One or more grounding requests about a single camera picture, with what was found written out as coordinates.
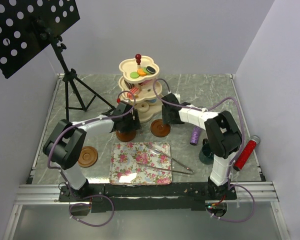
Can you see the colourful macarons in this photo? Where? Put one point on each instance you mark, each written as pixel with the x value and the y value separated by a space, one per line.
pixel 150 69

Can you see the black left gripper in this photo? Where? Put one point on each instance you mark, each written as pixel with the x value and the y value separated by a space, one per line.
pixel 135 124

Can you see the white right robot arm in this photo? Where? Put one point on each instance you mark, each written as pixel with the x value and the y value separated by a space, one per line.
pixel 223 137

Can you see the cream glazed donut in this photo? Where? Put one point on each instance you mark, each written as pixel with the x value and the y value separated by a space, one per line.
pixel 143 107

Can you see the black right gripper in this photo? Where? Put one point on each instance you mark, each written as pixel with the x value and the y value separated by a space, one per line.
pixel 166 119

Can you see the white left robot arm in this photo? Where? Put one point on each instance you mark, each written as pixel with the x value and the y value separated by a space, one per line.
pixel 64 145

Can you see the purple glitter microphone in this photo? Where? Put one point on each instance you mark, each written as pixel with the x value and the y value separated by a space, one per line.
pixel 195 135

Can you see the floral serving tray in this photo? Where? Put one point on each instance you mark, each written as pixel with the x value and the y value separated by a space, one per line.
pixel 124 169

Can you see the red striped cake slice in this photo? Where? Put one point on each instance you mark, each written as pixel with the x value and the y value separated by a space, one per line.
pixel 133 92

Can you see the metal serving tongs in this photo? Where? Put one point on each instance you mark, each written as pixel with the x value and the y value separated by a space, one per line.
pixel 159 152

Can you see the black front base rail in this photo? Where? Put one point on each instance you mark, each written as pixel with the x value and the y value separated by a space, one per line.
pixel 104 197

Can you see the pink cake slice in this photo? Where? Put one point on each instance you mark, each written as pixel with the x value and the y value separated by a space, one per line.
pixel 146 82

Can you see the chocolate cake slice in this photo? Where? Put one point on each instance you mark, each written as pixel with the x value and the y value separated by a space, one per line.
pixel 128 85

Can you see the cream three-tier cake stand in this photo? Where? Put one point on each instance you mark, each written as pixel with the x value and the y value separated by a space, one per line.
pixel 130 65

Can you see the white cake slice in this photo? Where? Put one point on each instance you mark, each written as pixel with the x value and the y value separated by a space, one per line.
pixel 146 89

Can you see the red glitter microphone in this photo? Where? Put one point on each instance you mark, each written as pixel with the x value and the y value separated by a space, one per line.
pixel 254 140

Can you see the black perforated music stand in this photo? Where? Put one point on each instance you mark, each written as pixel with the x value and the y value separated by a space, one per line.
pixel 27 27

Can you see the dark green mug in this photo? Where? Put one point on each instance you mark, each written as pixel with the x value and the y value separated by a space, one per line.
pixel 206 155

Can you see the orange macaron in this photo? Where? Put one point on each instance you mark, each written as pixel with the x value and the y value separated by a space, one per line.
pixel 141 72

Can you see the brown wooden saucer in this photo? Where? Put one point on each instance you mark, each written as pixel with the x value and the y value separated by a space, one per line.
pixel 88 157
pixel 159 129
pixel 126 136

